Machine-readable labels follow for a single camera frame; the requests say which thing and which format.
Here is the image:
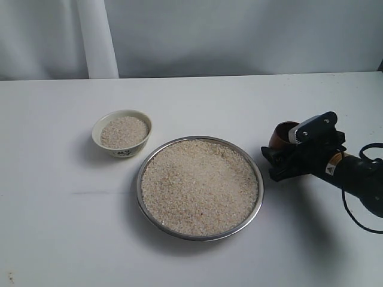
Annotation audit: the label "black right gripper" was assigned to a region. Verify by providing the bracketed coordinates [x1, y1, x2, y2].
[261, 131, 347, 182]

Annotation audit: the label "brown wooden cup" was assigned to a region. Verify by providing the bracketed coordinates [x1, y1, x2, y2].
[268, 121, 299, 150]

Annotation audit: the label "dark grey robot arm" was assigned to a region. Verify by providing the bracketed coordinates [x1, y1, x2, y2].
[261, 132, 382, 218]

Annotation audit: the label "rice in metal tray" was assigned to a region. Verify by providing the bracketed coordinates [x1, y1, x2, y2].
[141, 139, 259, 237]

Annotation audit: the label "white rice grains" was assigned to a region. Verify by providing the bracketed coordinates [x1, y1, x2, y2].
[101, 116, 149, 149]

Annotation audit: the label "cream ceramic rice bowl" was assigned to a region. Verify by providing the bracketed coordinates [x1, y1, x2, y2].
[92, 110, 152, 158]

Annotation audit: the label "round metal tray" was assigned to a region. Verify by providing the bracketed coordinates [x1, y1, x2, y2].
[136, 135, 265, 242]

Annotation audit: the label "white backdrop curtain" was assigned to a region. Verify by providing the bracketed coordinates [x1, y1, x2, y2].
[1, 1, 382, 80]

